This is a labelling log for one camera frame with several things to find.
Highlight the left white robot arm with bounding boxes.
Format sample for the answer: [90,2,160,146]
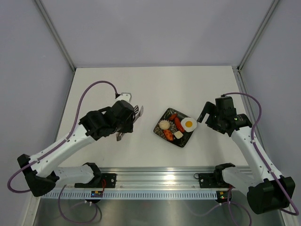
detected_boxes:
[17,100,139,197]

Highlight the red sausage toy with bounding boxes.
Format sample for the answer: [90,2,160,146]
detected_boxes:
[174,117,185,133]

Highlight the white steamed bun toy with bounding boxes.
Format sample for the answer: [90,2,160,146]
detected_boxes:
[159,120,170,130]

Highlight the cream tofu block toy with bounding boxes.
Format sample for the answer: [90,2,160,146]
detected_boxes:
[174,131,183,139]

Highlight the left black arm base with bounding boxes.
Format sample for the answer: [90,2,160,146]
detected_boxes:
[74,173,117,188]

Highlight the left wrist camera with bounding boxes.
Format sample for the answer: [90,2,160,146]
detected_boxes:
[116,92,132,103]

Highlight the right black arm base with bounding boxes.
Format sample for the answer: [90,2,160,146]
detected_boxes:
[193,173,230,189]

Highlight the orange fried cutlet toy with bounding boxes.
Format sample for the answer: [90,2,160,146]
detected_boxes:
[163,129,174,141]

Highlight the white slotted cable duct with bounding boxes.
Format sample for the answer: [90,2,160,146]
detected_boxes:
[43,190,217,200]

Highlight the black patterned square plate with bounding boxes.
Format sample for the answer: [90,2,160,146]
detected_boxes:
[153,108,194,148]

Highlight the aluminium frame post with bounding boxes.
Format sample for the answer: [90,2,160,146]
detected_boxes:
[237,0,281,73]
[33,0,76,74]

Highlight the small red shrimp toy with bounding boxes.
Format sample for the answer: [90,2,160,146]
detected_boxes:
[169,113,177,121]

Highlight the right aluminium frame post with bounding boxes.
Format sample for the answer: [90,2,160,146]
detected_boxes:
[237,0,281,73]

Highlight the fried egg toy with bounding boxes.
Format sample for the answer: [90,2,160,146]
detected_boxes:
[181,117,198,132]

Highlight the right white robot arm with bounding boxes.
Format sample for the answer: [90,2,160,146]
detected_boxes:
[197,93,295,214]

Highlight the metal tongs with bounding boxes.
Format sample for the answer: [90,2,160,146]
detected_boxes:
[116,105,144,142]

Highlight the left aluminium frame post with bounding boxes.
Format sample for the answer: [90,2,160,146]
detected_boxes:
[33,0,76,74]

